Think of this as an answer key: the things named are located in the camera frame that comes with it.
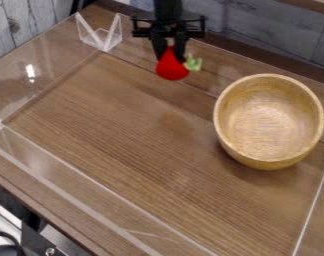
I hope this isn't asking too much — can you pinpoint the clear acrylic tray wall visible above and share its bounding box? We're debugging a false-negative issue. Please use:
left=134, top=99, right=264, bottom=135
left=0, top=19, right=324, bottom=256

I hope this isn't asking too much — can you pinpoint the black cable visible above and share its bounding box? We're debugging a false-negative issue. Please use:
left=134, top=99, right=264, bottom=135
left=0, top=230, right=25, bottom=256

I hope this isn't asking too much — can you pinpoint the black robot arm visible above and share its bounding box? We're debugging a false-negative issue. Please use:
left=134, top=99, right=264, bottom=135
left=130, top=0, right=206, bottom=63

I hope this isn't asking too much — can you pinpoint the black table clamp bracket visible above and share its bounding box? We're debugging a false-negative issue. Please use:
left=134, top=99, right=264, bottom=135
left=21, top=222, right=69, bottom=256

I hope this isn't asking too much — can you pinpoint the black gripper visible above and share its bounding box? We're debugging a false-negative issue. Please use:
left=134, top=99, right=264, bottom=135
left=130, top=13, right=206, bottom=63

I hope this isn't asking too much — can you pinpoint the wooden bowl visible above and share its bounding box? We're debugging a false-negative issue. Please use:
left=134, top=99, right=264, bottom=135
left=213, top=73, right=324, bottom=170

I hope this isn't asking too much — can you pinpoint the red toy strawberry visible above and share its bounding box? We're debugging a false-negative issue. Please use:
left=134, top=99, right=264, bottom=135
left=156, top=46, right=204, bottom=81

